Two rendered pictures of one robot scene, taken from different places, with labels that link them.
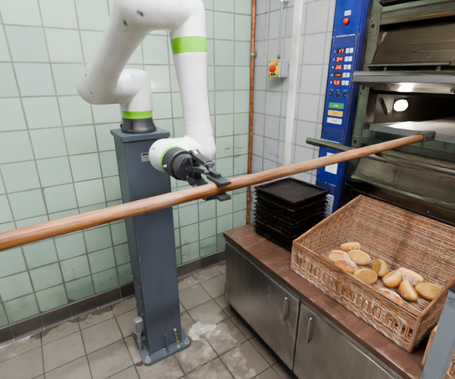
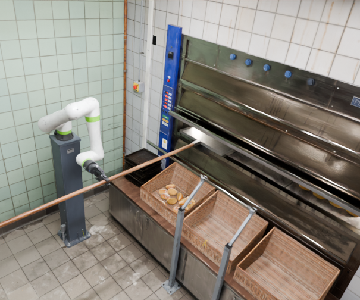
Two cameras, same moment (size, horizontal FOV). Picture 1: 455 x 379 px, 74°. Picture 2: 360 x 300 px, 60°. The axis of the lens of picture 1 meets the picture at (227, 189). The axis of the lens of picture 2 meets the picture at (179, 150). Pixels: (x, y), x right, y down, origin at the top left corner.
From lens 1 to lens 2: 170 cm
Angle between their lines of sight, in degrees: 16
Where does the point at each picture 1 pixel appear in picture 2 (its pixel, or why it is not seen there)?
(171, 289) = (81, 209)
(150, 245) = (71, 190)
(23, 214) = not seen: outside the picture
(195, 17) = (95, 110)
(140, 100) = (66, 126)
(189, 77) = (93, 130)
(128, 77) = not seen: hidden behind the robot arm
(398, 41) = (188, 98)
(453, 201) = (205, 170)
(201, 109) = (97, 141)
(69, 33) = (19, 78)
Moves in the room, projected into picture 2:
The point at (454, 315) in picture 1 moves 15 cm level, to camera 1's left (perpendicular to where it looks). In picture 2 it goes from (179, 216) to (160, 217)
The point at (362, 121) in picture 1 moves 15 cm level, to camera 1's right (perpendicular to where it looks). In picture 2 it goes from (177, 127) to (191, 127)
